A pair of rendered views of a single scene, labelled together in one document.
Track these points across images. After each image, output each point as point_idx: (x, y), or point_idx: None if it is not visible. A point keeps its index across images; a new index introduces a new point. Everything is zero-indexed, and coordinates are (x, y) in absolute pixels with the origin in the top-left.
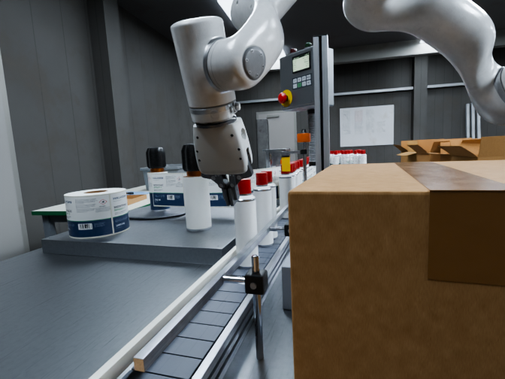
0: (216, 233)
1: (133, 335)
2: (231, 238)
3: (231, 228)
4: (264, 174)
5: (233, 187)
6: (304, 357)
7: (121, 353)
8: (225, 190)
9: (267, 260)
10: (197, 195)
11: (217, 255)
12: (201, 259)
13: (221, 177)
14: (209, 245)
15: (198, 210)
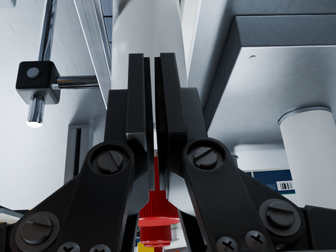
0: (266, 104)
1: None
2: (229, 92)
3: (237, 121)
4: (145, 239)
5: (106, 147)
6: None
7: None
8: (171, 122)
9: (105, 2)
10: (322, 181)
11: (250, 33)
12: (289, 22)
13: (202, 228)
14: (274, 57)
15: (314, 147)
